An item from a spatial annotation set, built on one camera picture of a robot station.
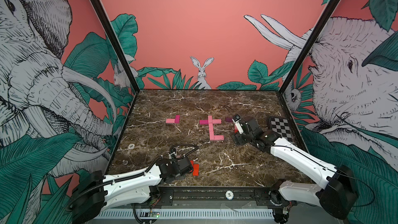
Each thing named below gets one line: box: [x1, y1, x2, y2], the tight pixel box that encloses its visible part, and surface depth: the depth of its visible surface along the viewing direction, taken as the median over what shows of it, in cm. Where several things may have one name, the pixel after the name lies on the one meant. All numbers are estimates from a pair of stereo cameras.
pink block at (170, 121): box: [165, 118, 176, 124], surface depth 103 cm
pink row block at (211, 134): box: [209, 130, 215, 141], surface depth 97 cm
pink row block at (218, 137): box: [213, 134, 225, 141], surface depth 95 cm
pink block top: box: [212, 119, 222, 124], surface depth 103 cm
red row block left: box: [192, 163, 200, 176], surface depth 85 cm
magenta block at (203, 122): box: [199, 119, 209, 125], surface depth 105 cm
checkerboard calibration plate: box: [268, 116, 293, 143], surface depth 100 cm
